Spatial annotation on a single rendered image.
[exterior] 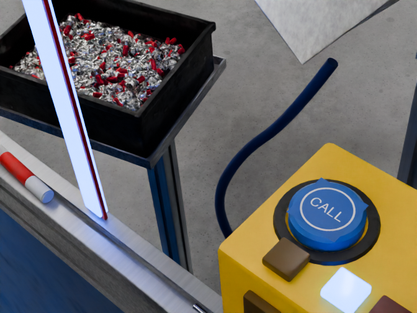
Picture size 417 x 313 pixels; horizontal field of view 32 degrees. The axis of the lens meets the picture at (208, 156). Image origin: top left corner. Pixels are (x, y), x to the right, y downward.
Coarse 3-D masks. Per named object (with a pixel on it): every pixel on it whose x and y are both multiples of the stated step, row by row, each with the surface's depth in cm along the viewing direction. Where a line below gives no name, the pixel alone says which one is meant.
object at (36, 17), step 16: (32, 0) 48; (32, 16) 49; (32, 32) 51; (48, 32) 49; (48, 48) 51; (48, 64) 52; (48, 80) 54; (64, 96) 54; (64, 112) 56; (64, 128) 58; (80, 144) 58; (80, 160) 60; (80, 176) 62; (96, 208) 64
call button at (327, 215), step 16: (304, 192) 38; (320, 192) 38; (336, 192) 38; (352, 192) 38; (304, 208) 37; (320, 208) 37; (336, 208) 37; (352, 208) 37; (304, 224) 36; (320, 224) 36; (336, 224) 36; (352, 224) 36; (304, 240) 36; (320, 240) 36; (336, 240) 36; (352, 240) 36
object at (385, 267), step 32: (320, 160) 40; (352, 160) 40; (288, 192) 39; (384, 192) 39; (416, 192) 39; (256, 224) 38; (288, 224) 38; (384, 224) 37; (416, 224) 37; (224, 256) 37; (256, 256) 36; (320, 256) 36; (352, 256) 36; (384, 256) 36; (416, 256) 36; (224, 288) 39; (256, 288) 36; (288, 288) 35; (320, 288) 35; (384, 288) 35; (416, 288) 35
